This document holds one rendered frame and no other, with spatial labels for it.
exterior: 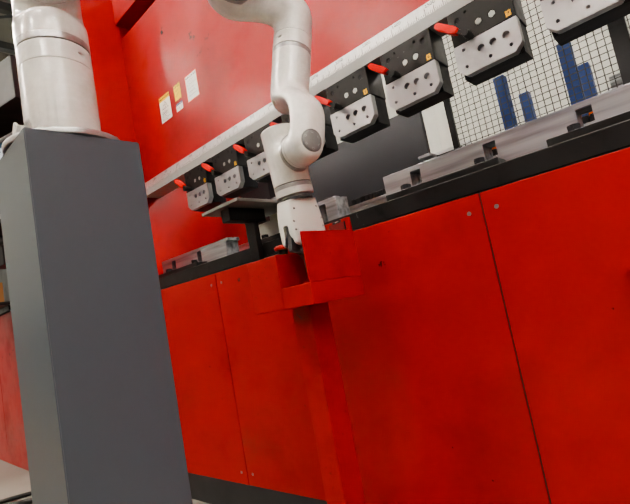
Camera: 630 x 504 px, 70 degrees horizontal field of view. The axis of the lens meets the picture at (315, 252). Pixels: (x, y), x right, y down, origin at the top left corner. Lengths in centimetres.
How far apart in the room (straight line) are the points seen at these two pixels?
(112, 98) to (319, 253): 168
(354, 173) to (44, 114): 139
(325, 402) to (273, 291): 26
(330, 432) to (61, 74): 85
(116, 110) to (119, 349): 174
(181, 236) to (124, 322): 156
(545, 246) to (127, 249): 77
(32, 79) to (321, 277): 62
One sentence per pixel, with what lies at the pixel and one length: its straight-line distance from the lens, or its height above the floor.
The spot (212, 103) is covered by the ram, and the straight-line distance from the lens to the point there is 188.
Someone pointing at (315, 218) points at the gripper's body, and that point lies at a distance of 99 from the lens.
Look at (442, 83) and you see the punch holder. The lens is 126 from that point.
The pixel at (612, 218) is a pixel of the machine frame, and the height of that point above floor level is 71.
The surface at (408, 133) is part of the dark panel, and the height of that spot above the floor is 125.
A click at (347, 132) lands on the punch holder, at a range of 137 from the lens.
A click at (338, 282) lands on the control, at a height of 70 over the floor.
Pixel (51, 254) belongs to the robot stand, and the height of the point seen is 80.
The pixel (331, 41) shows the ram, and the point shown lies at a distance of 149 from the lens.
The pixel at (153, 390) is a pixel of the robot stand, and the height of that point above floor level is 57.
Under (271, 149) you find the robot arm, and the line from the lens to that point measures 99.
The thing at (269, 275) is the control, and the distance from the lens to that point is 100.
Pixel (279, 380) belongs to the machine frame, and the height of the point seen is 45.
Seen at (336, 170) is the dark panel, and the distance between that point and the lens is 208.
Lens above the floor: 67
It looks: 6 degrees up
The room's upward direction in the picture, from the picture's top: 11 degrees counter-clockwise
